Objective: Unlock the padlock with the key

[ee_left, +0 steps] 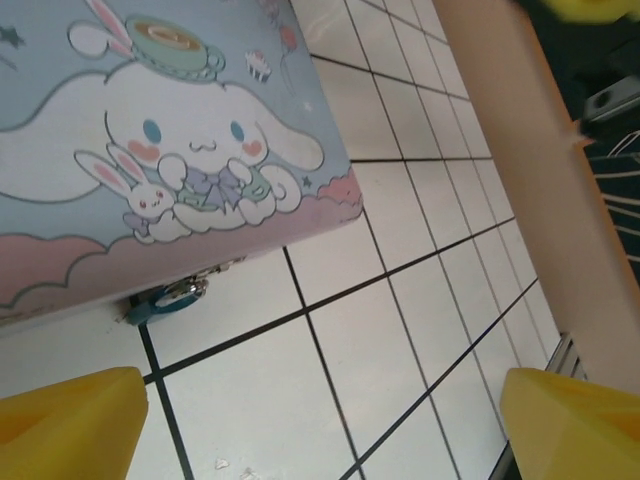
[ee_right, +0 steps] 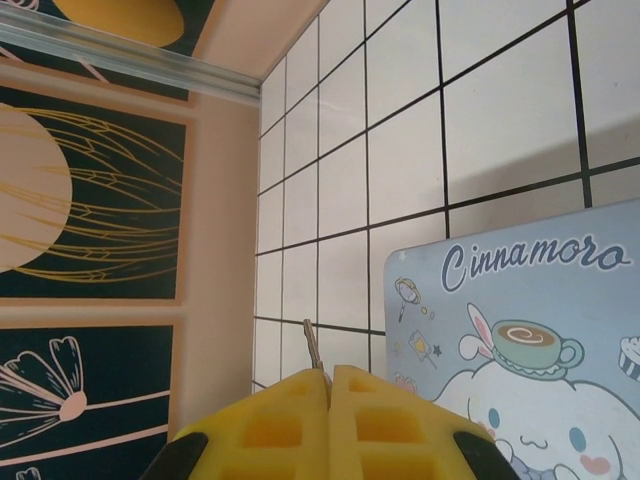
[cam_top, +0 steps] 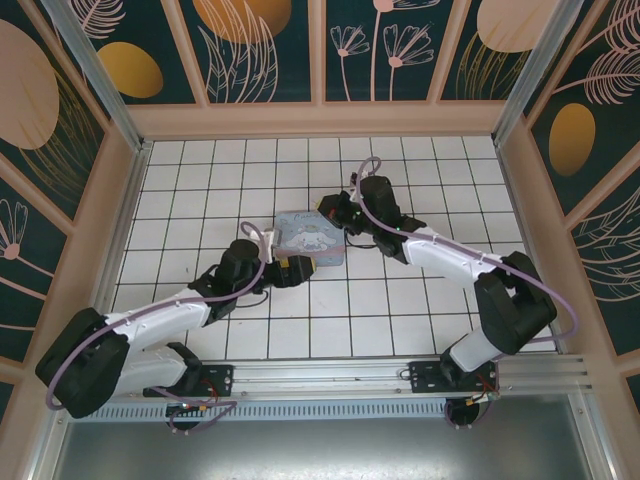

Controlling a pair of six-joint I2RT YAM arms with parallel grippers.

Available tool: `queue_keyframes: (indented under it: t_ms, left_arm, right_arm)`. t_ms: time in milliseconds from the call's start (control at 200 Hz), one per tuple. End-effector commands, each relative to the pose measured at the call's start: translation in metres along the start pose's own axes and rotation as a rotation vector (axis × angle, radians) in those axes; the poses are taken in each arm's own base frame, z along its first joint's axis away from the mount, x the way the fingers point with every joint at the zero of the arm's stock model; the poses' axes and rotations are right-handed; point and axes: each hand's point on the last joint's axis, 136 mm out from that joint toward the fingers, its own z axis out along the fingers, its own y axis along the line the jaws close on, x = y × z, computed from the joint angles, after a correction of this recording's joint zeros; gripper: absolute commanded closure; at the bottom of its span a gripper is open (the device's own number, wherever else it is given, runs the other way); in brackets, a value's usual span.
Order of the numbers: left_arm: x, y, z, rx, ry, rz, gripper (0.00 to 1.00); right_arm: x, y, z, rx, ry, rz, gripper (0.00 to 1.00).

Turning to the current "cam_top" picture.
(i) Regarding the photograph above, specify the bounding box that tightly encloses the pastel cartoon tin box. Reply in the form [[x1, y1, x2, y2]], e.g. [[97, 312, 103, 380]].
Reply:
[[272, 209, 347, 270]]

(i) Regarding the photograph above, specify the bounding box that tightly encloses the grey metal sheet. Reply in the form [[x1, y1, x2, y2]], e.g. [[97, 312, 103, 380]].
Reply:
[[49, 418, 601, 480]]

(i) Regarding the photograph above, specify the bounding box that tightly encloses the thin black cable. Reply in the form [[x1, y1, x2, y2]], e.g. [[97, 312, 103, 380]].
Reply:
[[233, 289, 269, 311], [344, 232, 384, 250]]

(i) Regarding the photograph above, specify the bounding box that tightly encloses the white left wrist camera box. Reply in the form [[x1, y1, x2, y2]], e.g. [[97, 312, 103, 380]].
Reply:
[[260, 227, 282, 264]]

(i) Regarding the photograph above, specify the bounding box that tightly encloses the aluminium mounting rail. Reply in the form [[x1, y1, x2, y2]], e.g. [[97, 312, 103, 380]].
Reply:
[[47, 354, 596, 401]]

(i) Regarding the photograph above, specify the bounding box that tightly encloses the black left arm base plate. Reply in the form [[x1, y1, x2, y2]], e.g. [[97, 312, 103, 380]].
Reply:
[[143, 363, 236, 399]]

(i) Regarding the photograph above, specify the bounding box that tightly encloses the slotted grey cable duct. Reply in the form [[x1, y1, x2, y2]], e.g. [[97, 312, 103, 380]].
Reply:
[[67, 401, 454, 422]]

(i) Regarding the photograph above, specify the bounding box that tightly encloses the yellow power connector with wires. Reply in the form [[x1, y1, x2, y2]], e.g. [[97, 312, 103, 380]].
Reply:
[[167, 399, 214, 417], [462, 388, 502, 407]]

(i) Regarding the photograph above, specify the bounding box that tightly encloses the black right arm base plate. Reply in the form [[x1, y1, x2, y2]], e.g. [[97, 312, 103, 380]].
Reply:
[[408, 360, 501, 396]]

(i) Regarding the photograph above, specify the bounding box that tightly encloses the aluminium frame post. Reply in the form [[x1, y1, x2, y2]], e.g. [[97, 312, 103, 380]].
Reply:
[[491, 0, 601, 147], [38, 0, 154, 154]]

